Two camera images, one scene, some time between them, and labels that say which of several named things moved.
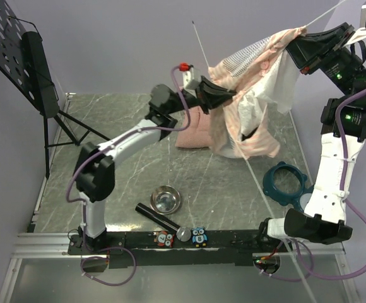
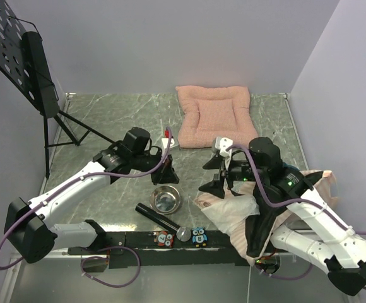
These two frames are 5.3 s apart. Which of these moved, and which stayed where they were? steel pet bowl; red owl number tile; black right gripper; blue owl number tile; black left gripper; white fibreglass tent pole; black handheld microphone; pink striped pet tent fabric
Moved: pink striped pet tent fabric; black right gripper; white fibreglass tent pole; black left gripper
Stayed: blue owl number tile; red owl number tile; black handheld microphone; steel pet bowl
